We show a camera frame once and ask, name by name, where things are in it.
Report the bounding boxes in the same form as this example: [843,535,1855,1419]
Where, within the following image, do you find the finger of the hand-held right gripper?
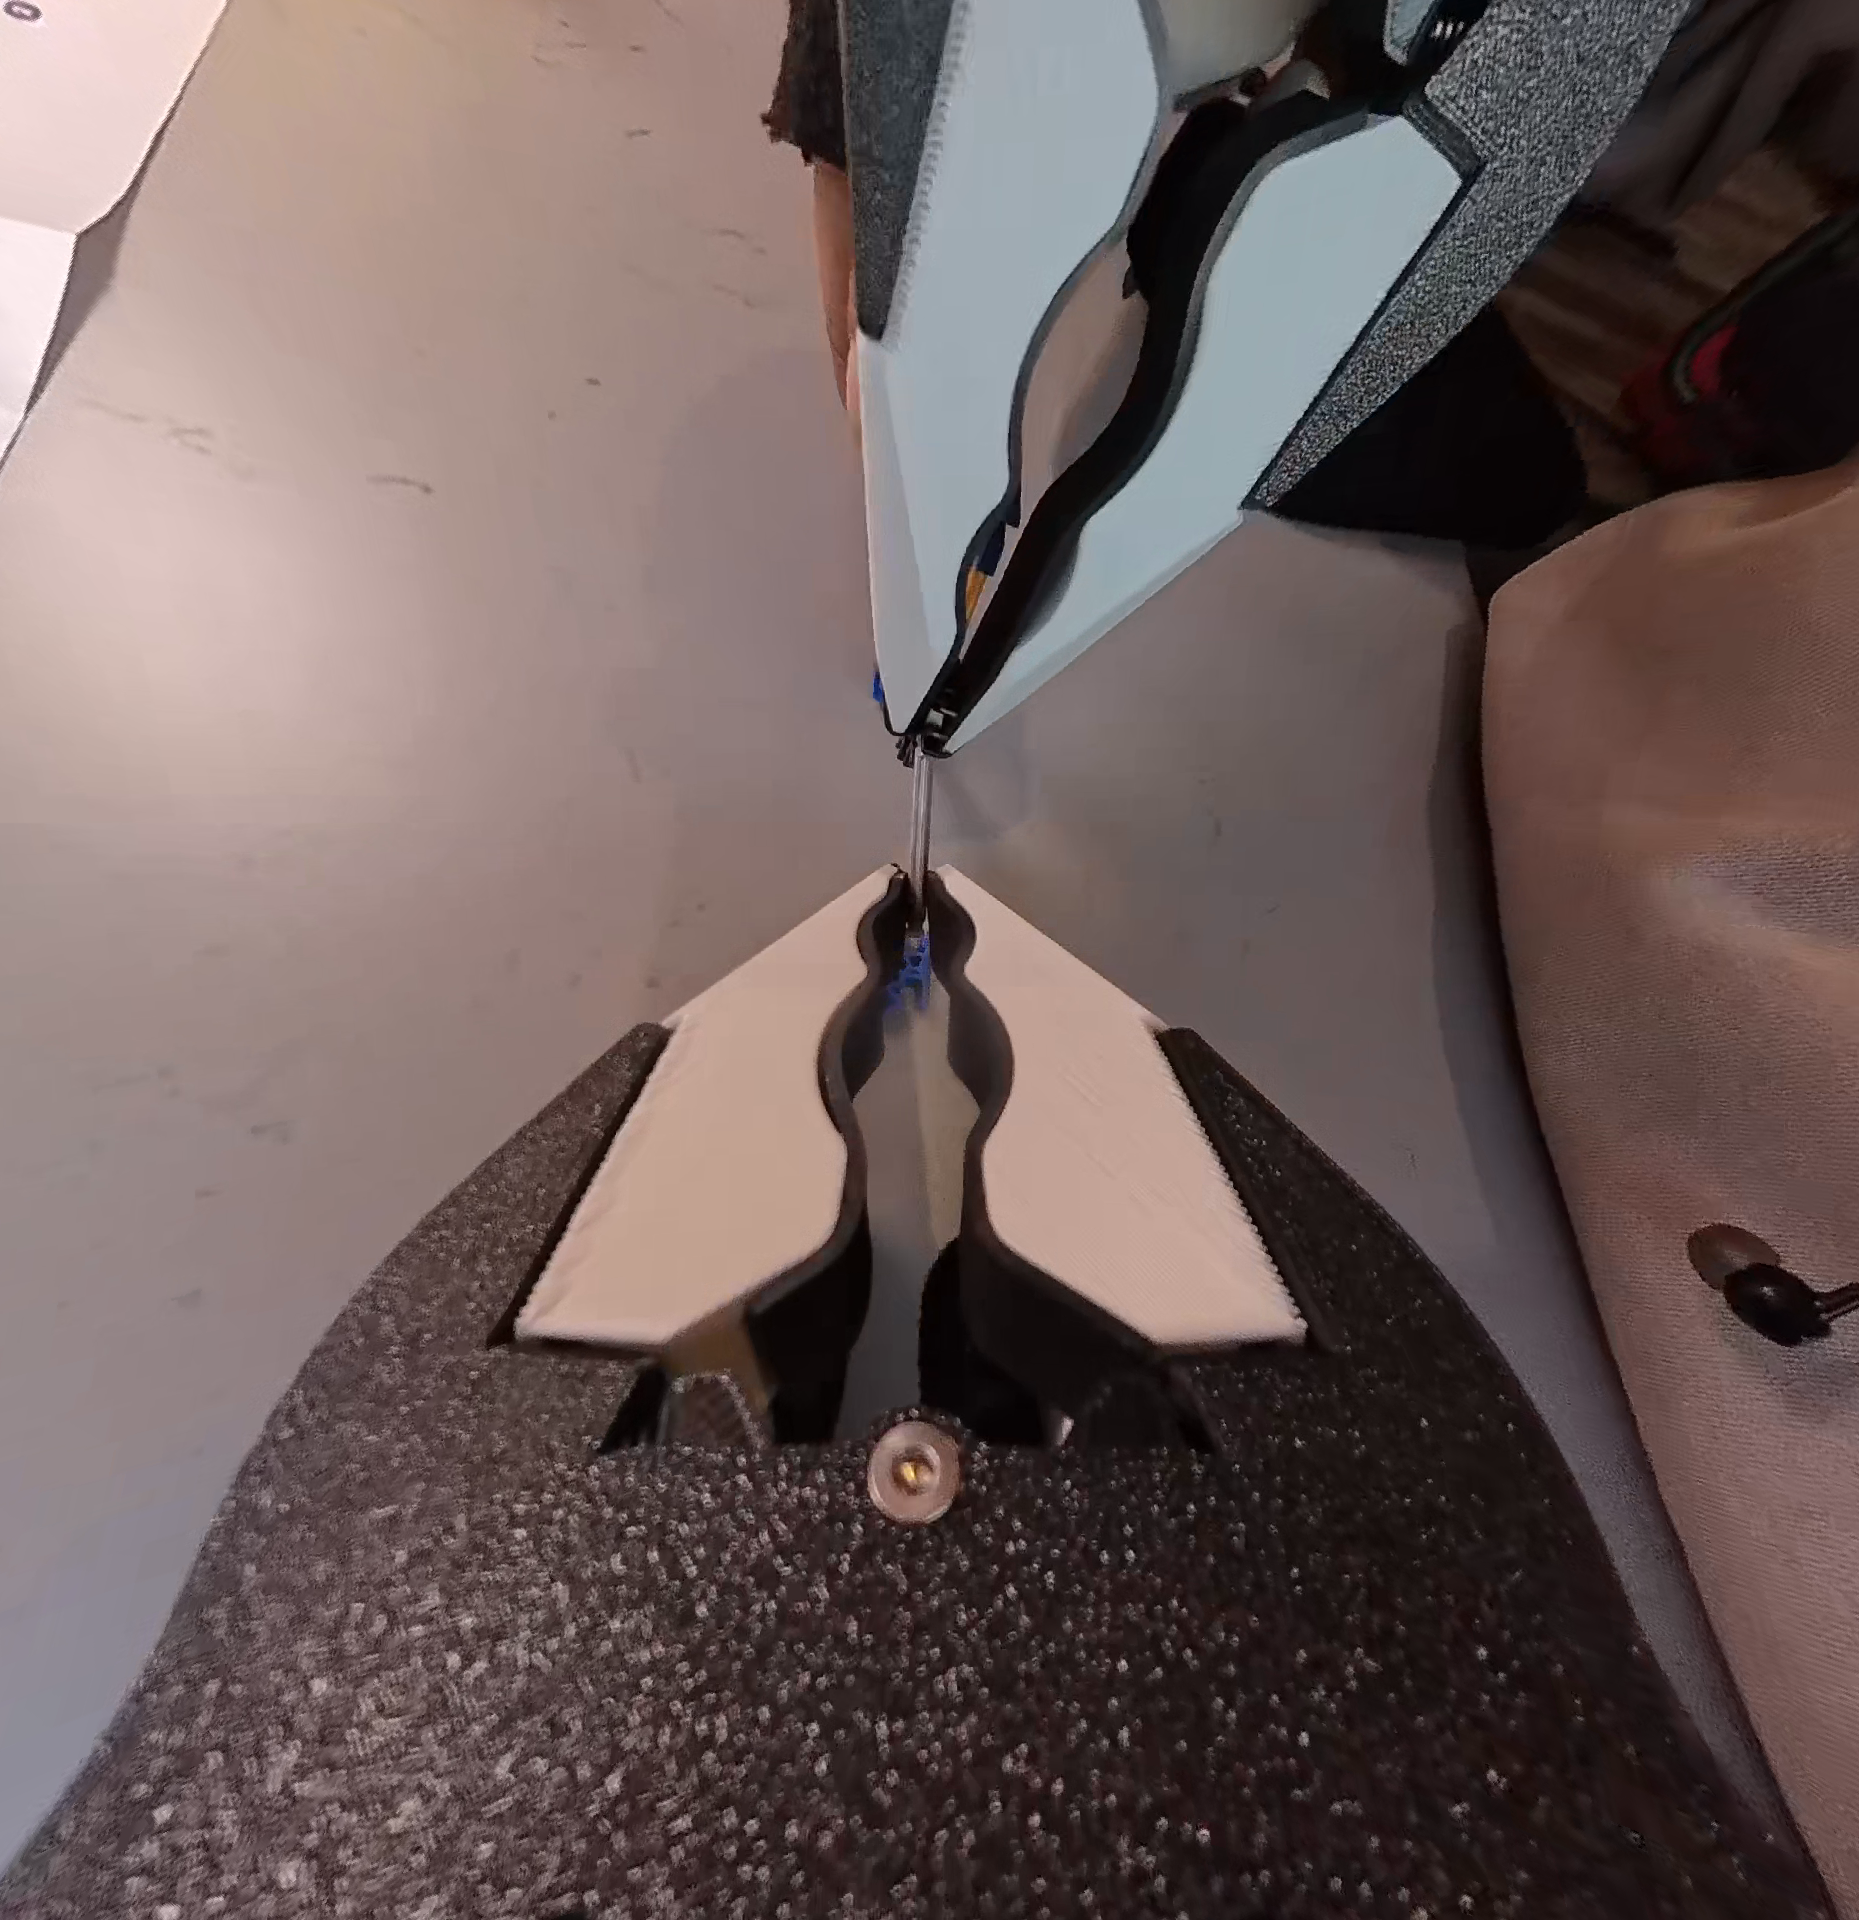
[854,0,1291,739]
[912,113,1465,761]

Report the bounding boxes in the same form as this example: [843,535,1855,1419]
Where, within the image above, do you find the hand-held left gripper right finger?
[922,858,1308,1357]

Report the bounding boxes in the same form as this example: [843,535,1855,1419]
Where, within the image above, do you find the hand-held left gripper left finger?
[513,858,903,1371]

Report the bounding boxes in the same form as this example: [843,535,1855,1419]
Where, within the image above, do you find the blue yellow toy rod model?
[861,513,1011,762]

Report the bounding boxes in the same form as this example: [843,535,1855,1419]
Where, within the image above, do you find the white instruction sheet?
[0,0,228,523]

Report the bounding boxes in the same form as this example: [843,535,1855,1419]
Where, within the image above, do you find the person's right forearm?
[1495,0,1859,379]

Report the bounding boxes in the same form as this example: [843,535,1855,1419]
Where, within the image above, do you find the grey desk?
[0,0,1664,1876]

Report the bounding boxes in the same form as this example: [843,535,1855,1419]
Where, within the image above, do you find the person's right hand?
[812,151,867,417]

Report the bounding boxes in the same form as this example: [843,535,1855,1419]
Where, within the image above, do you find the small black earbud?
[1688,1222,1832,1347]

